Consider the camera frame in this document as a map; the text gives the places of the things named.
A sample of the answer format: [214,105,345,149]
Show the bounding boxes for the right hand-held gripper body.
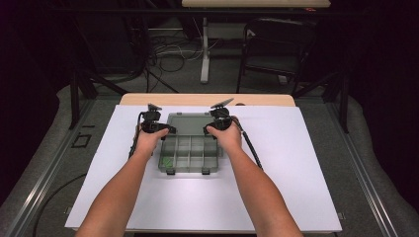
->
[209,97,235,131]

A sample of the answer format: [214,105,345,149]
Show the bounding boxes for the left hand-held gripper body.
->
[140,103,167,134]

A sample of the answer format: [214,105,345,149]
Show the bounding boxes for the grey translucent compartment box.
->
[157,112,224,176]

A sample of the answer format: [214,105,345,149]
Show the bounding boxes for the person's left hand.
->
[133,121,171,158]

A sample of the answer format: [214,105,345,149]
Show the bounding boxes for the person's right hand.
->
[206,115,244,156]

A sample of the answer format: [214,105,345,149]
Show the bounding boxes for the light wooden table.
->
[119,93,296,108]

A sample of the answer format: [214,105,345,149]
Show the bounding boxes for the black tripod legs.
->
[144,65,181,94]

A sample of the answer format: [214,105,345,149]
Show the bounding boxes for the white board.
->
[64,104,343,234]

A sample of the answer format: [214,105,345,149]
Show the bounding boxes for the white-legged wooden desk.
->
[181,0,331,85]

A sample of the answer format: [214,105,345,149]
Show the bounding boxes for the black folding chair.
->
[235,18,317,95]

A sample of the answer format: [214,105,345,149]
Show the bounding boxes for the black horizontal bar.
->
[48,8,367,18]

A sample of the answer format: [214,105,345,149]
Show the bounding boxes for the left hand-held gripper cable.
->
[127,111,146,160]

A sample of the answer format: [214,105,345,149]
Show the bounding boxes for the hand-held gripper cable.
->
[231,117,265,171]
[127,111,146,160]

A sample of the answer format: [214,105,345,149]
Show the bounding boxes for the right hand-held gripper cable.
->
[231,117,265,171]

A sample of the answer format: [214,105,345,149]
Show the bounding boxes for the tangle of floor cables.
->
[144,33,220,74]

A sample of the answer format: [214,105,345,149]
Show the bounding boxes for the black metal frame stand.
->
[68,70,129,130]
[293,70,350,134]

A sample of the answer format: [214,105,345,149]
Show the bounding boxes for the aluminium floor rail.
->
[4,98,97,237]
[324,102,399,237]

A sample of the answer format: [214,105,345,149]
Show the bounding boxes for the black floor cable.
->
[32,173,88,237]

